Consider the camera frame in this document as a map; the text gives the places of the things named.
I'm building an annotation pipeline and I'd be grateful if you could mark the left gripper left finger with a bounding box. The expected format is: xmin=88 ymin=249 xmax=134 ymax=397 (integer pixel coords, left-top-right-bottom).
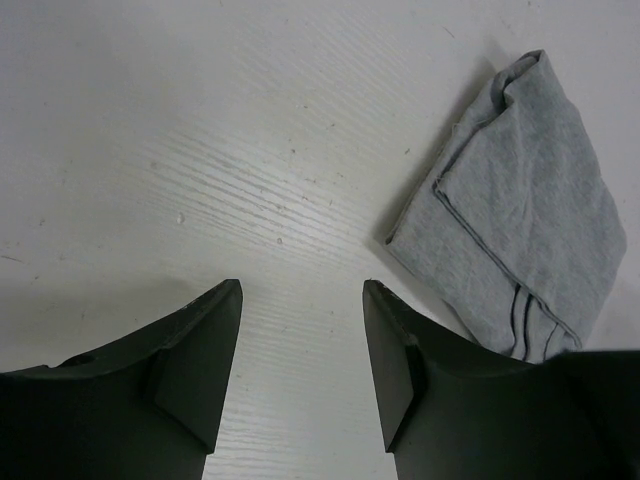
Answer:
xmin=1 ymin=279 xmax=243 ymax=479

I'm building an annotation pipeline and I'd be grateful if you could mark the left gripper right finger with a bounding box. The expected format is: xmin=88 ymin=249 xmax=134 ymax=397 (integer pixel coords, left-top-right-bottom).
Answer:
xmin=363 ymin=280 xmax=639 ymax=479

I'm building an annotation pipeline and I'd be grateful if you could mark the grey tank top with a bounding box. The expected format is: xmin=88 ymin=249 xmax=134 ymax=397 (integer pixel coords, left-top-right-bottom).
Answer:
xmin=385 ymin=50 xmax=626 ymax=363

